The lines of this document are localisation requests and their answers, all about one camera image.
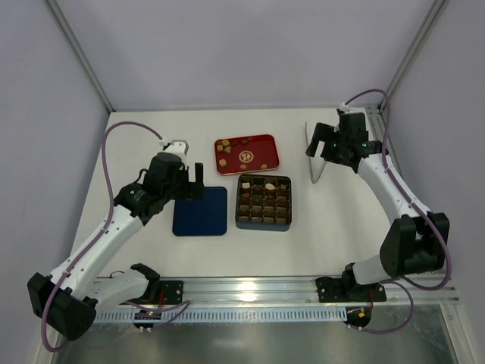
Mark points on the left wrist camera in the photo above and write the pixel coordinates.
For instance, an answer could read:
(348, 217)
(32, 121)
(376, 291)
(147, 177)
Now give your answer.
(179, 148)

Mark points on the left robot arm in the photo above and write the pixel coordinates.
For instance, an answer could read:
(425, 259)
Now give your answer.
(67, 299)

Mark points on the blue tin lid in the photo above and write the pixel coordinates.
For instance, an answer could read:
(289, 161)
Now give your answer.
(202, 218)

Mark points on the metal tongs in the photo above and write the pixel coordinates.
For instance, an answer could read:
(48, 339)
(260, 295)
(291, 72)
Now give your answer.
(316, 165)

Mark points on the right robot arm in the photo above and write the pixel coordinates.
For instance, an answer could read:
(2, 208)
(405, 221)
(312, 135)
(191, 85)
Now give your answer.
(363, 280)

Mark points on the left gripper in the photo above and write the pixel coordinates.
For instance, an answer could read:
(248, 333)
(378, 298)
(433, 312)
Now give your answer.
(191, 186)

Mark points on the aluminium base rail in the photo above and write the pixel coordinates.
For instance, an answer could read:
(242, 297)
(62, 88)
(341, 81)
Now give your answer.
(293, 290)

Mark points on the blue chocolate tin box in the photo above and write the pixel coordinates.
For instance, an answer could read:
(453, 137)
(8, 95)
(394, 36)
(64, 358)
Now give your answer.
(264, 215)

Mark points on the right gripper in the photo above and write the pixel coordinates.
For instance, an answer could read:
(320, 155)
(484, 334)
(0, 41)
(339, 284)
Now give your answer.
(326, 142)

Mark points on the red tray lid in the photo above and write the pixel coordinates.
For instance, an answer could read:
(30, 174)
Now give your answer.
(262, 149)

